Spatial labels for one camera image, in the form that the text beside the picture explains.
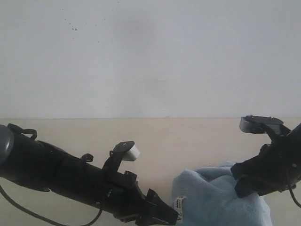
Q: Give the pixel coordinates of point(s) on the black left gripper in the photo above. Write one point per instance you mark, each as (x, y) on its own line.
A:
(130, 204)

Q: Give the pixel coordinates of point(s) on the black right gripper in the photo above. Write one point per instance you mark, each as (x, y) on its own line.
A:
(275, 168)

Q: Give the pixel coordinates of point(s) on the light blue fleece towel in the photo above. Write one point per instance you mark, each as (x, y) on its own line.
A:
(211, 199)

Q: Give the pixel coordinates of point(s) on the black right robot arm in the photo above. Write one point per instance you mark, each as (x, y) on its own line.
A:
(296, 134)

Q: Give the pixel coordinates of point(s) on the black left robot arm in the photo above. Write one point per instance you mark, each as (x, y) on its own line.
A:
(40, 166)

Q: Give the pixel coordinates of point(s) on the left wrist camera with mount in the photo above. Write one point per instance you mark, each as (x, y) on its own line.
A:
(124, 151)

